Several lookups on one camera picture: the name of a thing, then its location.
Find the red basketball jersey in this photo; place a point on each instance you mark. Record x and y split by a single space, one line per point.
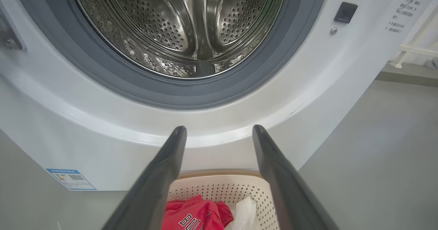
191 216

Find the blue white energy label sticker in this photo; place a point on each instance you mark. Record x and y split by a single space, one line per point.
72 179

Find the white metal rack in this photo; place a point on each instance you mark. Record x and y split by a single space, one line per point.
417 50

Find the cream perforated laundry basket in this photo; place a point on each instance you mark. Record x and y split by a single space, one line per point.
222 189

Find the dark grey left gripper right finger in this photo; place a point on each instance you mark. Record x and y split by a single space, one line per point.
287 189

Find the white front-load washing machine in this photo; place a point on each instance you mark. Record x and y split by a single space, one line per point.
102 127

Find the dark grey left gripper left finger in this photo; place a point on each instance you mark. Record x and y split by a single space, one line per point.
154 189

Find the white cloth piece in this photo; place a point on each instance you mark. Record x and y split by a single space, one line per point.
244 213

